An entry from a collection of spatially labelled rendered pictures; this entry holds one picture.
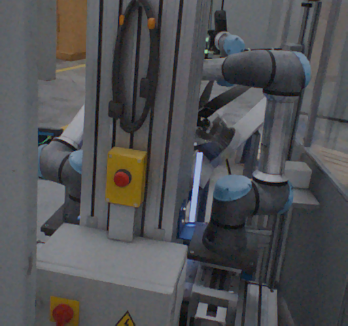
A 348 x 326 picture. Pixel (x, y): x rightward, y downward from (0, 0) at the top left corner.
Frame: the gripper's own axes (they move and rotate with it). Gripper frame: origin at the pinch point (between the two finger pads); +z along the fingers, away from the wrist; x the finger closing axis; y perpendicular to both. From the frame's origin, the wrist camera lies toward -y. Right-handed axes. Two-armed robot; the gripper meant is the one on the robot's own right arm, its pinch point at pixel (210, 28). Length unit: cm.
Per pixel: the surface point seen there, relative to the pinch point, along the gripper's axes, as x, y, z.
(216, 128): 12, 48, 10
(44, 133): -68, 43, -21
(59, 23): -61, 102, 835
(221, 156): 14, 60, 1
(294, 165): 61, 69, 14
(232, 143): 19, 54, 3
